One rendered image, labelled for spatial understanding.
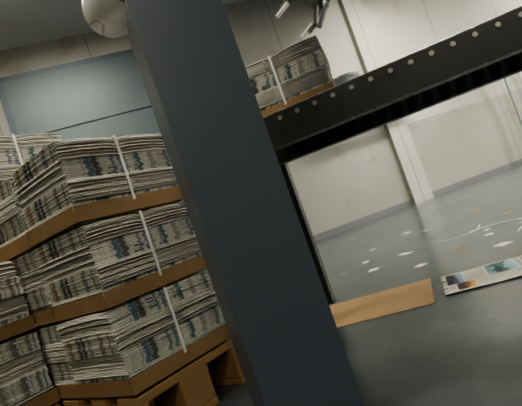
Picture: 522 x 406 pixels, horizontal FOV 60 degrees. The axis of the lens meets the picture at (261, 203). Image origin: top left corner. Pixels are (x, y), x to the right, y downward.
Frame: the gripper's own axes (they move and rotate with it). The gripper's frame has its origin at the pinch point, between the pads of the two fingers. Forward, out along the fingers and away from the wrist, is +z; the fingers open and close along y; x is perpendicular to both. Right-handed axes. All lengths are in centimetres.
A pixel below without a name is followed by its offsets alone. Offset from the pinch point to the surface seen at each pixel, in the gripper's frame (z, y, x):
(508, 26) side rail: -38, 64, -26
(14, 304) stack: 116, 18, -76
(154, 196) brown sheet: 66, 26, -61
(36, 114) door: 242, -273, 237
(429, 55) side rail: -19, 53, -26
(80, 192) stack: 70, 18, -82
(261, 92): 25.7, 13.7, -14.8
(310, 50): 2.7, 17.4, -13.0
